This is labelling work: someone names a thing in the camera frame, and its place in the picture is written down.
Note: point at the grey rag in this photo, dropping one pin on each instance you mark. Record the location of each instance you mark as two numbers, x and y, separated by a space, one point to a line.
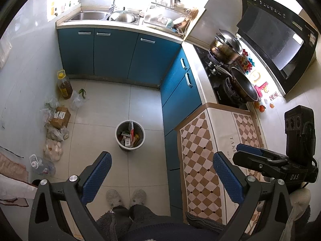
203 221

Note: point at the person's right grey slipper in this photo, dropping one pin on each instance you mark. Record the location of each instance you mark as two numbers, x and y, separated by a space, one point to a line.
138 197

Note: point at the brown cardboard box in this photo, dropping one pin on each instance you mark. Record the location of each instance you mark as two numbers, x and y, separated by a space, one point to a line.
60 118

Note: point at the metal dish rack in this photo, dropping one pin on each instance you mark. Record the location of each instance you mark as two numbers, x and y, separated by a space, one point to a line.
160 17

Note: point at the small crumpled plastic bag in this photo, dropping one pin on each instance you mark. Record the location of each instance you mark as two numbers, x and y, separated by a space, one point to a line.
46 115
52 103

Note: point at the black gas stove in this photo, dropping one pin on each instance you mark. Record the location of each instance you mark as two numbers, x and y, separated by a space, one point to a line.
220 90

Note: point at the green vegetable leaf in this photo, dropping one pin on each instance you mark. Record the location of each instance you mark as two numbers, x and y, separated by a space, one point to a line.
82 93

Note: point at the clear water jug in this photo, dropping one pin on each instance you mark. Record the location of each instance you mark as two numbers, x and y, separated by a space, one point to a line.
42 165

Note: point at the white round waste bin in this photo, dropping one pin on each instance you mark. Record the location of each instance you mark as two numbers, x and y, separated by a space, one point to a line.
117 140

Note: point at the steel wok lid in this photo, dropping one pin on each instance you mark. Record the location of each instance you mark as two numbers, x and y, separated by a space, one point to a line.
124 17

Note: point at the black range hood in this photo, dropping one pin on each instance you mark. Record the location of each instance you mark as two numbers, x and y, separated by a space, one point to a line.
273 37

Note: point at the person's right forearm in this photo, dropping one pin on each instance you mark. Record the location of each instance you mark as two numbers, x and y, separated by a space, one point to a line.
301 210

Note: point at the person's left grey slipper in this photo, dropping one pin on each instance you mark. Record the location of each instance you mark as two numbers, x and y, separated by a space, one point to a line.
114 198

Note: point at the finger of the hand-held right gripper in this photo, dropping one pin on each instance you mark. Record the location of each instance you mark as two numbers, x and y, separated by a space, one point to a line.
249 149
250 162

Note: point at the bag of ginger roots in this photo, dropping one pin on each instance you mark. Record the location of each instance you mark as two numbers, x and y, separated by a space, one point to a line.
57 133

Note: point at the colourful wall stickers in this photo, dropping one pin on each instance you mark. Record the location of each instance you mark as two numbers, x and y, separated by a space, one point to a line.
260 87

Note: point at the white cloth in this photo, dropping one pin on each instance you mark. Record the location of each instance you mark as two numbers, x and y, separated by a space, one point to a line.
13 187

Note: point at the red white packet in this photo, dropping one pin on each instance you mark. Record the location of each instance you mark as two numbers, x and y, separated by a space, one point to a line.
131 130

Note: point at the blue stove cabinet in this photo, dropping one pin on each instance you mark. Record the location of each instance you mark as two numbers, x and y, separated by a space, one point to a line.
180 87

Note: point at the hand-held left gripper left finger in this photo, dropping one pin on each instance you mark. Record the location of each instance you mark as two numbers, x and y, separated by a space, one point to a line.
99 173

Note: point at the dark frying wok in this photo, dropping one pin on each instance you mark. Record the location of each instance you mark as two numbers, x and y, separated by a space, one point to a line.
242 85

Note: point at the cooking oil bottle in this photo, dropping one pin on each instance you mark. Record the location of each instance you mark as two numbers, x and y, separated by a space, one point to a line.
64 87

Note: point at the small yellow box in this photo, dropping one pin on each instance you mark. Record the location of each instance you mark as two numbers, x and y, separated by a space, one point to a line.
136 138

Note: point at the wooden cutting board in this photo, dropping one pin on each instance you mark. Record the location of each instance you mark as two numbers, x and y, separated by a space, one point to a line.
191 21

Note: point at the brown floor mat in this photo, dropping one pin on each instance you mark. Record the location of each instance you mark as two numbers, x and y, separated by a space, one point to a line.
12 167

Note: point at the clear plastic bag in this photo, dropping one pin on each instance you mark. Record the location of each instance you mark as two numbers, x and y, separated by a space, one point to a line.
75 101

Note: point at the person's dark sweater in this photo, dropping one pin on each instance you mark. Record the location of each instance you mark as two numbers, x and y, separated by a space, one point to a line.
175 233

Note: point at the patterned bowl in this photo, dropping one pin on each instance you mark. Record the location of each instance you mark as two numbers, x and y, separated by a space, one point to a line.
180 23

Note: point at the bag of pale buns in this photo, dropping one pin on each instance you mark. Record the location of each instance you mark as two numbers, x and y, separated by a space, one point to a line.
52 150

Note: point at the person's grey slipper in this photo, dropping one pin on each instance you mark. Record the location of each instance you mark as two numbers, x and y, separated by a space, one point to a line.
138 197
114 198

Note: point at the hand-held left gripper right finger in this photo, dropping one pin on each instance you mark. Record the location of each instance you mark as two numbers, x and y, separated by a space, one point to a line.
227 173

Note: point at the stainless steel double sink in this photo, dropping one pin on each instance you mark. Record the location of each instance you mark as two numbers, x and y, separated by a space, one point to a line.
87 16

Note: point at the stacked steel cooking pots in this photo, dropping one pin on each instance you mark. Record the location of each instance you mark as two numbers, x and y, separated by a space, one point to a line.
225 47

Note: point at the diamond pattern cover cloth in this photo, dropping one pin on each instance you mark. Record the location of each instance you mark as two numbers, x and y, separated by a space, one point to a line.
198 155

